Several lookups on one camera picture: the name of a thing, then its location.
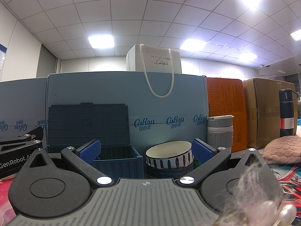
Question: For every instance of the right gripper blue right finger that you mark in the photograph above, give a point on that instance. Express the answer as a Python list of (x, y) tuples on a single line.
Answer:
[(212, 160)]

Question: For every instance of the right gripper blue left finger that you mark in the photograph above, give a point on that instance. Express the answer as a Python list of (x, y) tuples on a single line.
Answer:
[(79, 160)]

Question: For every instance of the grey white travel mug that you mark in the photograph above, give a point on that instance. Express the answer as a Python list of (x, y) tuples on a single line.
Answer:
[(220, 131)]

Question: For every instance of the dark blue plastic storage box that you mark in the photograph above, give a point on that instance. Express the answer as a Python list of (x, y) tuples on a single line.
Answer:
[(75, 125)]

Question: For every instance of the white striped ceramic bowl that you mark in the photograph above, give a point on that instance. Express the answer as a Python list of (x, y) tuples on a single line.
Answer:
[(170, 155)]

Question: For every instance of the orange cardboard box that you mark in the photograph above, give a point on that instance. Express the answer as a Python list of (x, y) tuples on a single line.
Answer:
[(226, 97)]

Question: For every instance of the large blue cardboard box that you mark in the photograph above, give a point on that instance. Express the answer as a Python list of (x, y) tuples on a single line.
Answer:
[(161, 107)]

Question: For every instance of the brown cardboard box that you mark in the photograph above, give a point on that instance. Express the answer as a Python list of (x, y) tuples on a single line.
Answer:
[(263, 110)]

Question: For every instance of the pink knitted cloth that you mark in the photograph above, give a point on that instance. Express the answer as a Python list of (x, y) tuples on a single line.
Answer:
[(284, 150)]

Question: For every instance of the white paper gift bag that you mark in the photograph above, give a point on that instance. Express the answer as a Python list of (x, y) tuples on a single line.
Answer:
[(148, 59)]

